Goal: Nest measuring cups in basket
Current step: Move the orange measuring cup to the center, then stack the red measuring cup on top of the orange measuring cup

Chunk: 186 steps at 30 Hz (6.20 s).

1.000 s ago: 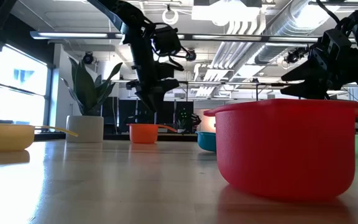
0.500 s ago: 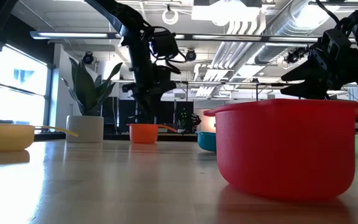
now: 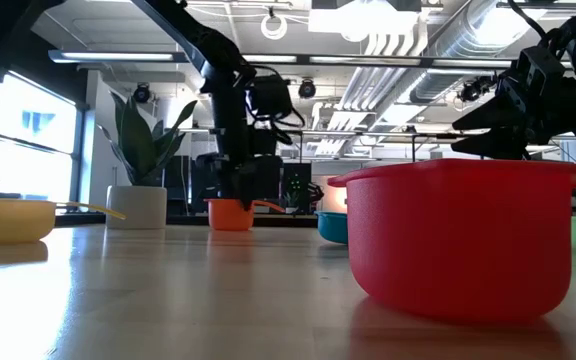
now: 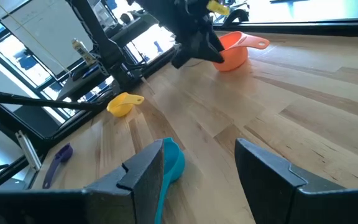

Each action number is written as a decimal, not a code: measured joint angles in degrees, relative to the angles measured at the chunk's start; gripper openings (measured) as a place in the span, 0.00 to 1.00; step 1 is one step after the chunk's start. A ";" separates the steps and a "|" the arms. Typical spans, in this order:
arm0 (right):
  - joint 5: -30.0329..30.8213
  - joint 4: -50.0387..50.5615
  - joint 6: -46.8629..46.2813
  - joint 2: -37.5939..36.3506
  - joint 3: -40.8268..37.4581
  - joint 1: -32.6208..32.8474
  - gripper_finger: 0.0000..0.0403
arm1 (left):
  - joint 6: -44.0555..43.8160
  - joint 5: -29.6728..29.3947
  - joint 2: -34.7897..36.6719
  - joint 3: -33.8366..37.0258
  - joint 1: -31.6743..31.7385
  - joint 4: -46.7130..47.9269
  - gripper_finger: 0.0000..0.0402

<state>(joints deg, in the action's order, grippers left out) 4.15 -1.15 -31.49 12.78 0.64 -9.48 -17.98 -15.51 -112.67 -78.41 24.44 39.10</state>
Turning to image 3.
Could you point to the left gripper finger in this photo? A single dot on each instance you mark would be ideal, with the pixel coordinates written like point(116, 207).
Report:
point(248, 192)
point(230, 189)

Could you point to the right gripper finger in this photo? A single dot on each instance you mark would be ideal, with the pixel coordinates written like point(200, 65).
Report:
point(498, 145)
point(493, 117)

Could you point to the orange measuring cup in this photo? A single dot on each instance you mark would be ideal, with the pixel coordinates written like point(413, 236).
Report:
point(228, 217)

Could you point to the light blue measuring cup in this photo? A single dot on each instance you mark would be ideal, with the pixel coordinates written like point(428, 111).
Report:
point(333, 227)

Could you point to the red measuring cup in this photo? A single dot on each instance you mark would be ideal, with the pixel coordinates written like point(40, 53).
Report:
point(468, 240)

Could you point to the yellow measuring cup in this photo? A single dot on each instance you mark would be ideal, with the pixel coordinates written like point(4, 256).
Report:
point(8, 220)

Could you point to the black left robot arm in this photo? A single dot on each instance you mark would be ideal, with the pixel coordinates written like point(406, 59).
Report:
point(223, 115)

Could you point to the black ceiling spotlight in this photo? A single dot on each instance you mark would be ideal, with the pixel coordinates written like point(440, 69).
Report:
point(141, 93)
point(307, 89)
point(473, 91)

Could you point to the black computer with green lights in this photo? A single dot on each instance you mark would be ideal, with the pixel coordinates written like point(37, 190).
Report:
point(295, 185)

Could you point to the white plant pot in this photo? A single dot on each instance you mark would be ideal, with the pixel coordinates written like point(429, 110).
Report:
point(135, 207)

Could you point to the green snake plant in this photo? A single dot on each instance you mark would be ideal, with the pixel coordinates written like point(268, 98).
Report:
point(135, 145)

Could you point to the overhead light bar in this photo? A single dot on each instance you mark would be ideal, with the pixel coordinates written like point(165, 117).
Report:
point(118, 56)

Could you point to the black aluminium table frame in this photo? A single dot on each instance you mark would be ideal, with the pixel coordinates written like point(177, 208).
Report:
point(188, 220)

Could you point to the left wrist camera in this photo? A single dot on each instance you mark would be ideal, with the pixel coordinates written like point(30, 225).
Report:
point(270, 97)

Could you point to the silver ventilation duct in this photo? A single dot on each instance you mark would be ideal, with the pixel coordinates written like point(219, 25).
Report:
point(460, 45)

